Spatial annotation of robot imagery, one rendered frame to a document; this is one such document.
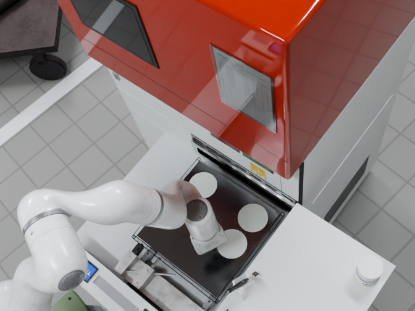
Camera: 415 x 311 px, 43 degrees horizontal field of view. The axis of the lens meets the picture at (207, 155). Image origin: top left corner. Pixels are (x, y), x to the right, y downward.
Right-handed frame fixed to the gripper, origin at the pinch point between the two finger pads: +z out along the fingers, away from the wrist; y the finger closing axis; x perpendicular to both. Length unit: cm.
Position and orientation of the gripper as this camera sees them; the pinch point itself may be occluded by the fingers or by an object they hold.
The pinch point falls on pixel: (212, 246)
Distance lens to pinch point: 169.6
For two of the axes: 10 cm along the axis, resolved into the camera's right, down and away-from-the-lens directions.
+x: -4.3, -7.7, 4.7
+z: 1.4, 4.5, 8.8
